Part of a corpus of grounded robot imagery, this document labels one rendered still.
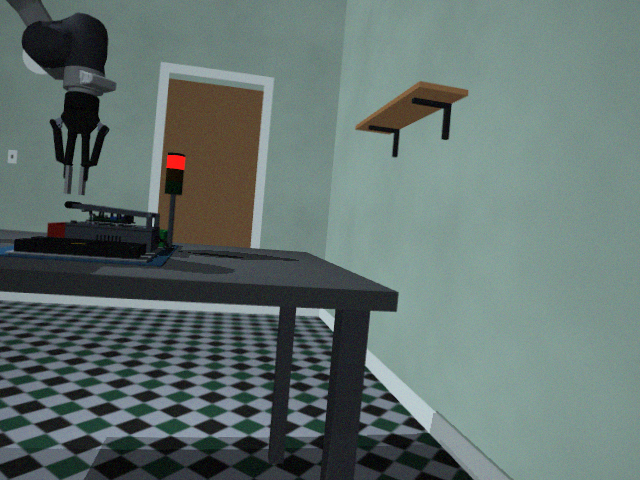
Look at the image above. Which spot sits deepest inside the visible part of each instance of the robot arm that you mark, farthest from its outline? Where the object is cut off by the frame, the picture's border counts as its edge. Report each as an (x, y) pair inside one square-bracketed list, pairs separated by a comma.
[(73, 49)]

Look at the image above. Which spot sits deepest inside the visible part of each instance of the red bin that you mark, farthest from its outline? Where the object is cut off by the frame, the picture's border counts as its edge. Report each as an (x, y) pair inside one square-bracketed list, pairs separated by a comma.
[(56, 230)]

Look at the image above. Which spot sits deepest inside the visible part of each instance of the green circuit board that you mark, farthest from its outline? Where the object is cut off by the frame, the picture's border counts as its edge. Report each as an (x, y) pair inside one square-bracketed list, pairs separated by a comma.
[(105, 217)]

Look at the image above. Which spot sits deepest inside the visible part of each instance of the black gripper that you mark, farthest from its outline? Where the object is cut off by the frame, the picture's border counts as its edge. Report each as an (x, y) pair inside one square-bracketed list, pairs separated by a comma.
[(80, 116)]

